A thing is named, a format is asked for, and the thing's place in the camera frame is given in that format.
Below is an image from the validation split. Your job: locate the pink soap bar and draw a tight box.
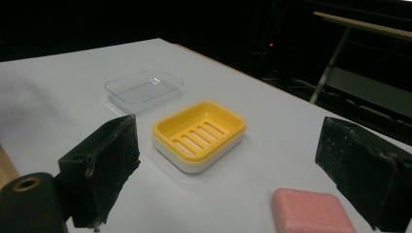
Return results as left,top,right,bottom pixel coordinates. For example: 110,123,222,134
271,187,358,233

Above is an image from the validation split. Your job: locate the clear plastic soap dish lid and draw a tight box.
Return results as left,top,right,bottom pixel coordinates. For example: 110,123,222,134
104,69,185,115

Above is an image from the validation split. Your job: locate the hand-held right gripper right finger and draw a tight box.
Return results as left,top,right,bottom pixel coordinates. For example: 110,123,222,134
314,116,412,233

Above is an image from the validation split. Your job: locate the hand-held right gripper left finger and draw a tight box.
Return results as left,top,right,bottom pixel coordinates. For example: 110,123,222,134
57,114,142,231

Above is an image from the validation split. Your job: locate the metal frame table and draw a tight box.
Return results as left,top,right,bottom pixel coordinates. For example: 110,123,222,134
309,11,412,119

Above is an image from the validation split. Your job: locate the yellow and white soap dish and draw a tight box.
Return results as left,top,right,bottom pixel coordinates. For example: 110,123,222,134
152,100,247,175

